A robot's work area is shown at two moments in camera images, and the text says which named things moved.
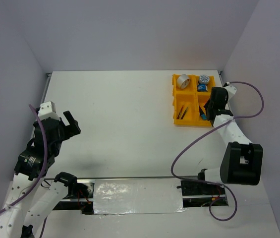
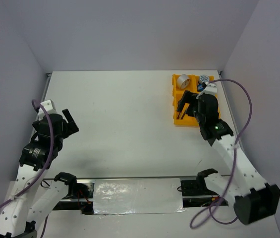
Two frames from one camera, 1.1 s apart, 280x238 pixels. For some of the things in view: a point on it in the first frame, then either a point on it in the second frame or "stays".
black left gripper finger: x=74 y=128 stays
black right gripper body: x=208 y=105 → x=199 y=116
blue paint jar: x=202 y=88 stays
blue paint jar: x=204 y=79 stays
